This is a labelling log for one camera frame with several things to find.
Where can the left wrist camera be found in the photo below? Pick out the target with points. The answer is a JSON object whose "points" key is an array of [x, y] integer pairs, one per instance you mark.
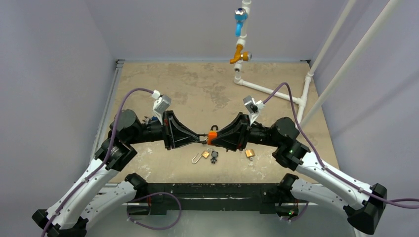
{"points": [[161, 103]]}

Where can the blue handled pliers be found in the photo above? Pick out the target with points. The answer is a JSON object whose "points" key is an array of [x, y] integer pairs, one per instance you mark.
{"points": [[148, 120]]}

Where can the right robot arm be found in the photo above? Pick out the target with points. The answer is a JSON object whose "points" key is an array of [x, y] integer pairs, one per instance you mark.
{"points": [[365, 204]]}

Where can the orange tap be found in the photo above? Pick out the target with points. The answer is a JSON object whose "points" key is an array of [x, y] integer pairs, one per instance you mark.
{"points": [[240, 54]]}

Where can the orange black padlock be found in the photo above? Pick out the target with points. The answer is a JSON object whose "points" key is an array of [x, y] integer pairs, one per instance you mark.
{"points": [[212, 134]]}

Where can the white diagonal pole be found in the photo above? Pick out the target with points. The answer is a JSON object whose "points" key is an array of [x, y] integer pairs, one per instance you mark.
{"points": [[358, 49]]}

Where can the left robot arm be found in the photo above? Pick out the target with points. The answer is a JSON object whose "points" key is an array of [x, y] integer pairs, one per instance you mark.
{"points": [[77, 210]]}

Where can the black key bunch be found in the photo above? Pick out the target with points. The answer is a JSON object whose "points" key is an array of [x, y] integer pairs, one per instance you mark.
{"points": [[213, 155]]}

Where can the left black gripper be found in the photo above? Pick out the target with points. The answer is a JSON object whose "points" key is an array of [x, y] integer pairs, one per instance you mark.
{"points": [[169, 119]]}

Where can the aluminium frame rail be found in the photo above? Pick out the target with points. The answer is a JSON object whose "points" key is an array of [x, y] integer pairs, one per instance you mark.
{"points": [[104, 125]]}

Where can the black base bar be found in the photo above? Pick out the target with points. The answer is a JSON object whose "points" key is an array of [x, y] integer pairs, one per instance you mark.
{"points": [[265, 198]]}

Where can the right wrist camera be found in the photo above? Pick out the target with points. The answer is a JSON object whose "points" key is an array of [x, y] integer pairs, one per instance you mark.
{"points": [[253, 107]]}

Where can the white pvc pipe frame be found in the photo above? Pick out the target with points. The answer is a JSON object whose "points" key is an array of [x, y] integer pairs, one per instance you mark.
{"points": [[300, 101]]}

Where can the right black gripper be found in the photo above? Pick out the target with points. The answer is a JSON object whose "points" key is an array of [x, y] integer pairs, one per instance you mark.
{"points": [[245, 131]]}

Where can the blue tap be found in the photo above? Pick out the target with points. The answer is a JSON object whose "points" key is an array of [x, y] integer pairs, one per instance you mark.
{"points": [[240, 17]]}

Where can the brass padlock open shackle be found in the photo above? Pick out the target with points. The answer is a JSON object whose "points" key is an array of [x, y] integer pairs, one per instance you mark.
{"points": [[250, 154]]}

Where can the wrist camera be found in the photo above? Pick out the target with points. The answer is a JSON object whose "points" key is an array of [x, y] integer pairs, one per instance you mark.
{"points": [[161, 103], [253, 107]]}

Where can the brass padlock long shackle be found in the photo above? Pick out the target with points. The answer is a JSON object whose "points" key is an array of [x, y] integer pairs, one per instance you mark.
{"points": [[197, 157]]}

